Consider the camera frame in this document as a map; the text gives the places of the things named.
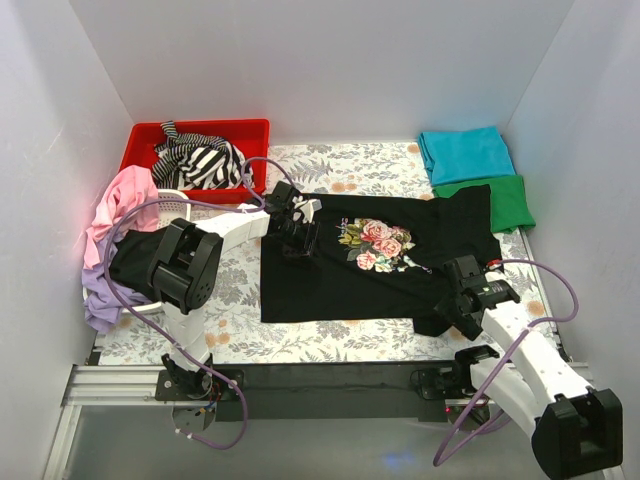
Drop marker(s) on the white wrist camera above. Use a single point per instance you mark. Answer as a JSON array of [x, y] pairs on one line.
[[495, 266], [304, 210]]

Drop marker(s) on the black white striped shirt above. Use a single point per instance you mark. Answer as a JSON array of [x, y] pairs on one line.
[[192, 161]]

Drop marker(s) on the folded green t shirt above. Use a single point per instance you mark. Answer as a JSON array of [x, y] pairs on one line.
[[509, 207]]

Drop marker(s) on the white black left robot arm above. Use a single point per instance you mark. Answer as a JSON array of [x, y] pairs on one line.
[[184, 268]]

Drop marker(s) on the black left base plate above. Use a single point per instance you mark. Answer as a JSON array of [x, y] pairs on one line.
[[166, 390]]

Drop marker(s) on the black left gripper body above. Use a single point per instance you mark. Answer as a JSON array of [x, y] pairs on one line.
[[300, 240]]

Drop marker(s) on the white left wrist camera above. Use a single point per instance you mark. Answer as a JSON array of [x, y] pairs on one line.
[[304, 210]]

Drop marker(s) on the aluminium frame rail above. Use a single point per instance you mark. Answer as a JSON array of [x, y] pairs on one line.
[[136, 385]]

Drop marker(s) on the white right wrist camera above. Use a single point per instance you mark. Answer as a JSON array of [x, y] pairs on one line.
[[495, 266]]

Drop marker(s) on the black floral print t shirt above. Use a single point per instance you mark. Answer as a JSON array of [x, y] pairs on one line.
[[378, 258]]

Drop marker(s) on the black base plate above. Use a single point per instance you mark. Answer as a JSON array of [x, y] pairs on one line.
[[441, 383], [166, 390]]

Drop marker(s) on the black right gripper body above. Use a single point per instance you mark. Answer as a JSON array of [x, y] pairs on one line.
[[451, 310]]

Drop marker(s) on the black shirt in basket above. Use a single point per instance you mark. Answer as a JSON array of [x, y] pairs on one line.
[[134, 254]]

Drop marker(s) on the floral patterned table mat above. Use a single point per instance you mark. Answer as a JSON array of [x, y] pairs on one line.
[[234, 333]]

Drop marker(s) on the white plastic laundry basket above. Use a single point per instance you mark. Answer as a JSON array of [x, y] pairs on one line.
[[169, 210]]

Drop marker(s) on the folded blue t shirt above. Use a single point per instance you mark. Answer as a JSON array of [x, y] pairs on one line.
[[452, 157]]

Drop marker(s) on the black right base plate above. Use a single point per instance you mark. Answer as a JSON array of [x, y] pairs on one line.
[[441, 383]]

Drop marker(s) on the pink shirt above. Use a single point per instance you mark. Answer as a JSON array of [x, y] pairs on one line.
[[130, 188]]

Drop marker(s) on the lavender shirt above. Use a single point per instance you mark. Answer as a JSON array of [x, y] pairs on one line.
[[102, 309]]

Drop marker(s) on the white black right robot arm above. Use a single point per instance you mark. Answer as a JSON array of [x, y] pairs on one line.
[[574, 428]]

